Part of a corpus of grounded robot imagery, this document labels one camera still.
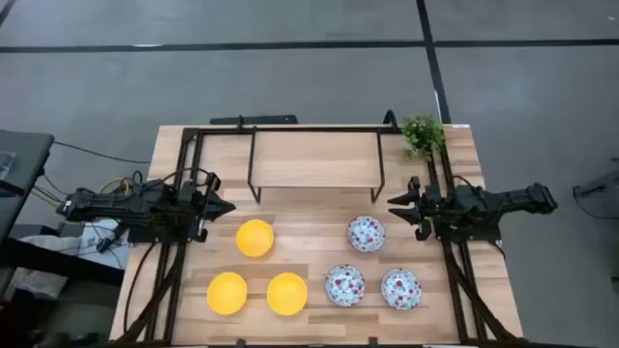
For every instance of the green potted plant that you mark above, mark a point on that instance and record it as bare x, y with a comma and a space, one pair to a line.
423, 135

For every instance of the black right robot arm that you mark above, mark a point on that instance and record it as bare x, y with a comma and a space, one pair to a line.
508, 200

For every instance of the wooden shelf with black legs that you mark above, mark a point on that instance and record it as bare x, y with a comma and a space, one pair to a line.
314, 159

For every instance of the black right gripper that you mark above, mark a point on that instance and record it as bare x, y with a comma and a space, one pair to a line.
433, 208

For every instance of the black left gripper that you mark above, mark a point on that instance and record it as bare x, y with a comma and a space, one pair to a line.
203, 208

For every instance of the white cloth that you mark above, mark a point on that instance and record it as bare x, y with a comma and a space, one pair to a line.
109, 251

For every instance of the floral bowl with red outside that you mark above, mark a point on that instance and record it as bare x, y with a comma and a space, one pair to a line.
366, 234
344, 285
401, 289

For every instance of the black arched hook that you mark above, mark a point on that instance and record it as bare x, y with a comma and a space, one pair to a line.
386, 117

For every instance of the yellow plastic bowl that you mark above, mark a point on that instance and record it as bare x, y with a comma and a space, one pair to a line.
286, 294
226, 293
255, 238

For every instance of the long black bar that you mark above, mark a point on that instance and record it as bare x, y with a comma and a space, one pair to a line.
256, 120

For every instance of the dark grey side table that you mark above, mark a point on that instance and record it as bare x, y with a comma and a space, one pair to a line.
24, 154

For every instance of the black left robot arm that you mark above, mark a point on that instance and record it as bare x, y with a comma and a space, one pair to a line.
121, 205

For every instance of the black bench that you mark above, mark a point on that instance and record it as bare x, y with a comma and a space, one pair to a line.
58, 266

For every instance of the black mount clamp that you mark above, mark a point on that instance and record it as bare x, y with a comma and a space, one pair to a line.
240, 343
372, 343

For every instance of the grey cloth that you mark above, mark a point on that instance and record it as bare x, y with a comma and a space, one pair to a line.
38, 285

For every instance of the black metal table frame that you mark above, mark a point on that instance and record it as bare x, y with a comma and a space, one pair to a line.
222, 129

